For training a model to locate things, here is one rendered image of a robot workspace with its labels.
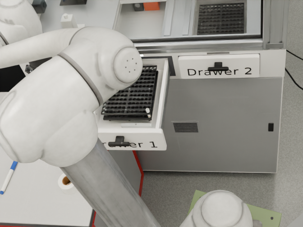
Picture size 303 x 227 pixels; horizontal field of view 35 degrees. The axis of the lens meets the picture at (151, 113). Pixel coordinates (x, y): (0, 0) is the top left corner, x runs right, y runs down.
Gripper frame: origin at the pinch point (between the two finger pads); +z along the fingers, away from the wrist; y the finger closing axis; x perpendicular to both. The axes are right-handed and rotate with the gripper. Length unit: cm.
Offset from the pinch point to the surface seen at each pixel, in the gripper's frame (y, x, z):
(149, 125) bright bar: 30.0, -8.0, 14.4
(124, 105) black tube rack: 21.9, -2.0, 9.2
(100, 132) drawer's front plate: 15.0, -14.6, 6.5
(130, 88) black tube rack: 24.0, 5.4, 9.2
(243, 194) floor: 63, 5, 99
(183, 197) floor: 33, 6, 99
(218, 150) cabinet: 52, 15, 71
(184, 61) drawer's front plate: 44.0, 14.3, 7.3
